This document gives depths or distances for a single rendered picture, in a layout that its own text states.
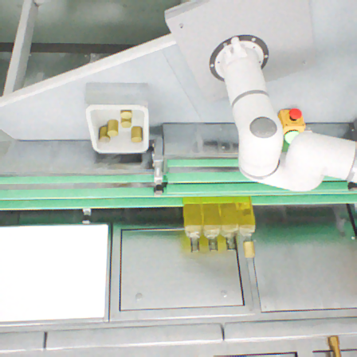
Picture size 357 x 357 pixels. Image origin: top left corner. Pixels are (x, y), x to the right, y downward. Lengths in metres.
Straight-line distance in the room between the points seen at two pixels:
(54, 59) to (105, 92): 0.86
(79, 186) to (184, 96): 0.45
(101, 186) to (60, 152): 0.18
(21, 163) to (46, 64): 0.70
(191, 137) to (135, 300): 0.56
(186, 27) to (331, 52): 0.42
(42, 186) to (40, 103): 0.27
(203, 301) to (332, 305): 0.45
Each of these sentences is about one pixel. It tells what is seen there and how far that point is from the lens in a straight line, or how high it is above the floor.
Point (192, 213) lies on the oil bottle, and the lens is 1.25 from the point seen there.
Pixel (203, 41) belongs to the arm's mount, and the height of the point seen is 0.78.
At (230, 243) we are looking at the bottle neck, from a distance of 1.24.
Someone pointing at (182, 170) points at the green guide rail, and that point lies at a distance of 1.20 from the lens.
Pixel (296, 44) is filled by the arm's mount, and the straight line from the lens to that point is 1.08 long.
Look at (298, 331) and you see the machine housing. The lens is 1.38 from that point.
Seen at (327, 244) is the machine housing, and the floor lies 1.07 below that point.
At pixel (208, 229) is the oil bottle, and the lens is 1.24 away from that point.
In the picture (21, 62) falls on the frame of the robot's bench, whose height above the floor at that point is 0.52.
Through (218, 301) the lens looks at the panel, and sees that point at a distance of 1.33.
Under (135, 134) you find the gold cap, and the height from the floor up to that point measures 0.80.
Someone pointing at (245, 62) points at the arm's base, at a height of 0.84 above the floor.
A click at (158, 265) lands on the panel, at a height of 1.15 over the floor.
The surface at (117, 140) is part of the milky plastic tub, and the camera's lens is 1.27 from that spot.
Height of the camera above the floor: 1.54
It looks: 30 degrees down
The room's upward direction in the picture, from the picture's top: 176 degrees clockwise
